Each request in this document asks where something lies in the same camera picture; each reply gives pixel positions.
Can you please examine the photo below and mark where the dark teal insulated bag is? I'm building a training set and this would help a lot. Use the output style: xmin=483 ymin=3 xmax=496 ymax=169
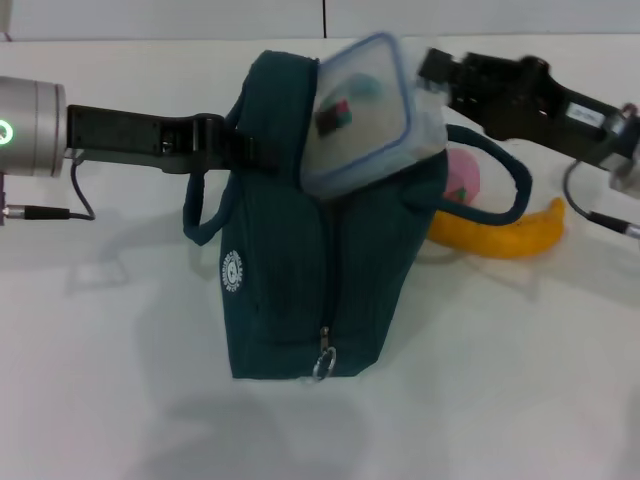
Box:
xmin=182 ymin=48 xmax=534 ymax=384

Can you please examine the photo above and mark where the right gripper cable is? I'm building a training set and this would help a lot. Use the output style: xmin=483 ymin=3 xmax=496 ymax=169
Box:
xmin=563 ymin=159 xmax=640 ymax=236

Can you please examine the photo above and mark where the clear blue-rimmed food container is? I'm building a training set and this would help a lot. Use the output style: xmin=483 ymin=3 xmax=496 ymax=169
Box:
xmin=299 ymin=30 xmax=449 ymax=201

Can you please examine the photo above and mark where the yellow toy banana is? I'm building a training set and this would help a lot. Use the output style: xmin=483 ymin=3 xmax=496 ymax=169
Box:
xmin=427 ymin=197 xmax=567 ymax=260

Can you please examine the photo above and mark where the metal zipper pull ring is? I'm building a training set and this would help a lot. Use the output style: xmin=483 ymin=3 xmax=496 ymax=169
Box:
xmin=312 ymin=325 xmax=340 ymax=384

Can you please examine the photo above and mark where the pink toy peach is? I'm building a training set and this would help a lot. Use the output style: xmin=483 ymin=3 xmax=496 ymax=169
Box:
xmin=442 ymin=149 xmax=482 ymax=209

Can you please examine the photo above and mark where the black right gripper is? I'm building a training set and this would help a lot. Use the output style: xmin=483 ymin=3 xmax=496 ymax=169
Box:
xmin=416 ymin=47 xmax=627 ymax=167

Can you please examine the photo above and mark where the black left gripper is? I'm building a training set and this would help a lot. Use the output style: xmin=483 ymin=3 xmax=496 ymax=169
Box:
xmin=66 ymin=103 xmax=282 ymax=177

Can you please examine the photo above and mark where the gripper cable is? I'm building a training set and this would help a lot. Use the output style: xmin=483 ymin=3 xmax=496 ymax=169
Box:
xmin=563 ymin=159 xmax=640 ymax=236
xmin=0 ymin=162 xmax=97 ymax=224

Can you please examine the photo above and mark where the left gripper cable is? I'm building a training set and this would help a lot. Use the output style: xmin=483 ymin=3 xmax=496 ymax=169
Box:
xmin=0 ymin=162 xmax=97 ymax=224

